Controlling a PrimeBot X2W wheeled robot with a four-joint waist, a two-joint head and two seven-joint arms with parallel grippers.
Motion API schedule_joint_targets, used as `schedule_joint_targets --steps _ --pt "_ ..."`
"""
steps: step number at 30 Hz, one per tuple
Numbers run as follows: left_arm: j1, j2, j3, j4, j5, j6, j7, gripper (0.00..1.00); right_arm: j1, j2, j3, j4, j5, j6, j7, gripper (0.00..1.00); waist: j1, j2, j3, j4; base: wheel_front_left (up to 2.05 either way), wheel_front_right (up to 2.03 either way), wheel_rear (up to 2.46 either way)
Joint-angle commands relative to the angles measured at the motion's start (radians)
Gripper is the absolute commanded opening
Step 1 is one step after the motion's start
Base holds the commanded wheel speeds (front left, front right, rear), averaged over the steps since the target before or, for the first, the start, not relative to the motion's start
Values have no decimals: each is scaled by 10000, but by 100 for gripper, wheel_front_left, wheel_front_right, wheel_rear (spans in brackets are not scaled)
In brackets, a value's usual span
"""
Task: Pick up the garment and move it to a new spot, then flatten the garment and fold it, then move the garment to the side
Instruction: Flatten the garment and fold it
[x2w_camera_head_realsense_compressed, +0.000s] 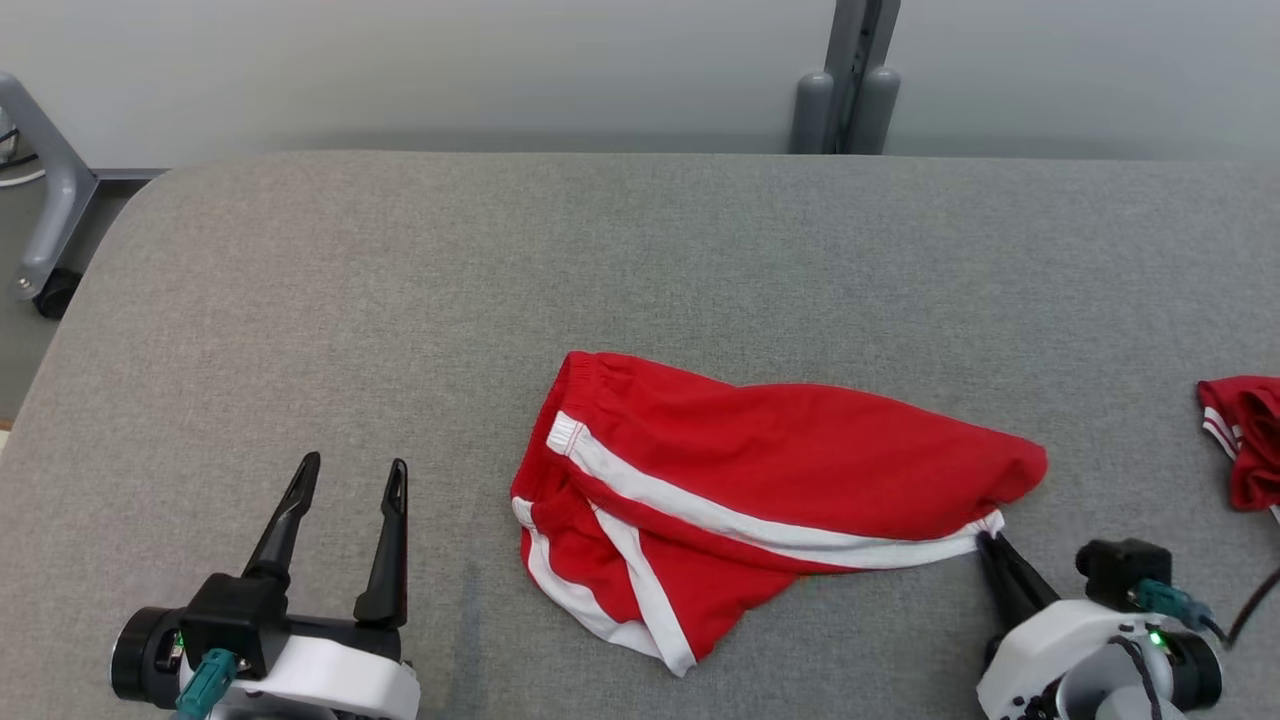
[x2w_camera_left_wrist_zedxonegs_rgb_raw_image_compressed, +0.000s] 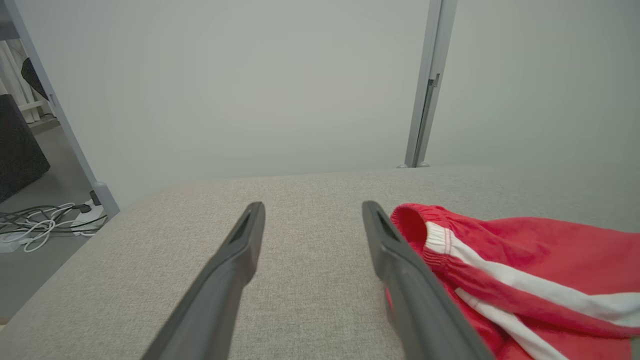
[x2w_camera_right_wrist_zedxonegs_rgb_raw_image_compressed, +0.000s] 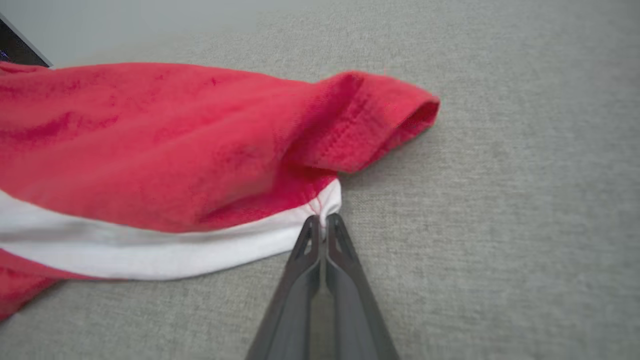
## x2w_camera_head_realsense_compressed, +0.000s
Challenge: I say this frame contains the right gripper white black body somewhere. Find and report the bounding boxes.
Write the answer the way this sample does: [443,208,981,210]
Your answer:
[978,600,1151,720]

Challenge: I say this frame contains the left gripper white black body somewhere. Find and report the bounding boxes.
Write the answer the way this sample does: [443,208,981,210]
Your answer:
[200,612,422,720]

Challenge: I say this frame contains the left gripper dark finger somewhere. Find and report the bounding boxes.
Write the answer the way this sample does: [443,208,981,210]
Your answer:
[352,458,410,631]
[242,451,322,583]

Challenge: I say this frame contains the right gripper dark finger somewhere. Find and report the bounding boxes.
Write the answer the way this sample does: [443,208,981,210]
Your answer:
[990,533,1059,613]
[976,533,1031,636]

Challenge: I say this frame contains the red shorts white stripes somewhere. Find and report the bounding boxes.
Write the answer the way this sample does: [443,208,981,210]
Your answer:
[510,350,1049,678]

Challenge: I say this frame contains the red T-shirt white sleeves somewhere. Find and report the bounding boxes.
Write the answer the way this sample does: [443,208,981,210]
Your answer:
[1197,375,1280,526]

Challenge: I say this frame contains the black caster wheel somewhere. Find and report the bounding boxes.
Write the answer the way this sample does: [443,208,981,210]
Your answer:
[35,268,83,321]

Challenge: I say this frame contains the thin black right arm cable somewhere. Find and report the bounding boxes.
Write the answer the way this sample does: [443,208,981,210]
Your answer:
[1105,635,1168,720]

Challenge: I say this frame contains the left camera cable teal plug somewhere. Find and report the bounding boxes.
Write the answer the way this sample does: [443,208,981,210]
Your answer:
[172,648,241,720]

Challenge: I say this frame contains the camera cable teal plug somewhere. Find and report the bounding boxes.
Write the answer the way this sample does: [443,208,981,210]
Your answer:
[1135,565,1280,651]
[172,648,241,720]

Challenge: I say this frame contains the right camera cable teal plug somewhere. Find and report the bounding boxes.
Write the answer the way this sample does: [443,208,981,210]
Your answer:
[1135,565,1280,651]

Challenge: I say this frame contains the grey metal frame leg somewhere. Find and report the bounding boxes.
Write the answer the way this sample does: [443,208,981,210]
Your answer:
[0,72,99,301]

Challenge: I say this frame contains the black floor cable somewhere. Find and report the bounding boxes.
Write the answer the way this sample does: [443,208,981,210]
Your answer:
[0,125,41,171]

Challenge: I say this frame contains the grey cylindrical post foot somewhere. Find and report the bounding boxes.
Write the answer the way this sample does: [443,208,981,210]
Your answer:
[790,70,836,156]
[850,66,901,156]

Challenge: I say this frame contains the grey metal partition post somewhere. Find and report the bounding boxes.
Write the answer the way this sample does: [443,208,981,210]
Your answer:
[825,0,901,156]

